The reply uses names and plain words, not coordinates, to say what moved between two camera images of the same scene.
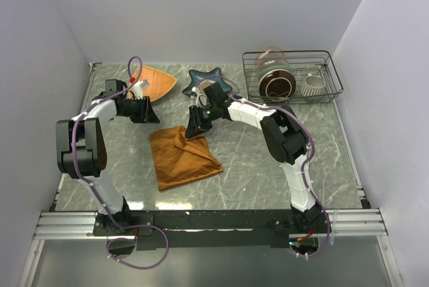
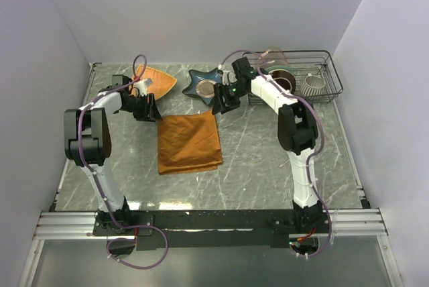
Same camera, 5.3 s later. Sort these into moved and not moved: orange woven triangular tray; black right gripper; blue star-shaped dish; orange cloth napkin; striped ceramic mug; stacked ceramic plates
Moved: orange cloth napkin; black right gripper
Not moved: blue star-shaped dish; striped ceramic mug; orange woven triangular tray; stacked ceramic plates
